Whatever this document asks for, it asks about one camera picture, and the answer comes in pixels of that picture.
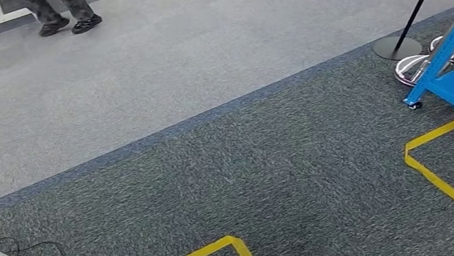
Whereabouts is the person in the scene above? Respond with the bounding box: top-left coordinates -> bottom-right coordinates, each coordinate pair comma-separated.
22,0 -> 105,42

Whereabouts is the chrome stanchion post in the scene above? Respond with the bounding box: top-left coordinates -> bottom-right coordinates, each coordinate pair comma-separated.
390,34 -> 454,90

